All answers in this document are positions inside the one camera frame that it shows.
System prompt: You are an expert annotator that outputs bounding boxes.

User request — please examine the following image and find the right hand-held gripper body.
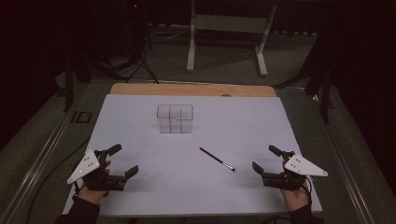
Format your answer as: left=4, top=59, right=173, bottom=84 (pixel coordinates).
left=261, top=149, right=329, bottom=191

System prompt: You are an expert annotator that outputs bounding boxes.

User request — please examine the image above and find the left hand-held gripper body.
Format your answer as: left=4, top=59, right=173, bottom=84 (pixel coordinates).
left=66, top=148, right=127, bottom=192

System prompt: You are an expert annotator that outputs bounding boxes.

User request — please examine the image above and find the black pen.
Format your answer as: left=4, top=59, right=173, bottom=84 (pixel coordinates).
left=199, top=147, right=236, bottom=173

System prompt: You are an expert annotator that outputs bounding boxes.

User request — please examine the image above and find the clear acrylic organizer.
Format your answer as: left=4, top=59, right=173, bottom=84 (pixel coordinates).
left=156, top=104, right=194, bottom=134

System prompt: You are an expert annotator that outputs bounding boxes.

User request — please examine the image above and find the person's left hand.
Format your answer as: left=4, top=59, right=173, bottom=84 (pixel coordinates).
left=77, top=160, right=112, bottom=205

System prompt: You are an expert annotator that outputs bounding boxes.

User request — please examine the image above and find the person's right hand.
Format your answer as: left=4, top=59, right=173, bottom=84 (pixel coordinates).
left=280, top=181, right=313, bottom=213

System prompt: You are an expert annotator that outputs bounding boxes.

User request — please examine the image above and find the white table sheet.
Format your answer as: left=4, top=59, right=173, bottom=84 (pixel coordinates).
left=62, top=93, right=324, bottom=217

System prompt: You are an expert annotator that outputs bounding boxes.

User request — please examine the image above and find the black stand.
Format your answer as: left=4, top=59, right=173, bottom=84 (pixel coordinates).
left=303, top=31, right=336, bottom=125

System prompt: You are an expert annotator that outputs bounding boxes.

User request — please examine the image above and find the black tripod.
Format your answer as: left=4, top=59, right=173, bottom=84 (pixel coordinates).
left=122, top=0, right=161, bottom=85

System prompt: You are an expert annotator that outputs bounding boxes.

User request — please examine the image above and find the white metal stand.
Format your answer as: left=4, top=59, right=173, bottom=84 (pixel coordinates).
left=186, top=0, right=278, bottom=77

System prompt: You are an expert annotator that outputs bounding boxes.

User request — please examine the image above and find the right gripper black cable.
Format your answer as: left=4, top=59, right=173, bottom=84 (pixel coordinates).
left=303, top=176, right=314, bottom=206

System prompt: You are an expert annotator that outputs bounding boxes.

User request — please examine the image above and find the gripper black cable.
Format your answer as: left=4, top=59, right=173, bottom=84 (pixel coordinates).
left=303, top=176, right=314, bottom=206
left=72, top=181, right=87, bottom=200

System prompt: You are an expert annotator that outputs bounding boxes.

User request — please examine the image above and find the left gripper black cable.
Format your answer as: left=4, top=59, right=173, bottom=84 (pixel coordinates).
left=72, top=181, right=87, bottom=200

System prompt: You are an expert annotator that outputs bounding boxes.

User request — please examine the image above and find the metal floor rail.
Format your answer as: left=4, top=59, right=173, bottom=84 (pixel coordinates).
left=309, top=91, right=376, bottom=224
left=0, top=82, right=94, bottom=224

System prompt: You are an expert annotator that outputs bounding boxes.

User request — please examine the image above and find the black floor cable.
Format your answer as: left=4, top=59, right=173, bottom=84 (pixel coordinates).
left=24, top=136, right=92, bottom=224

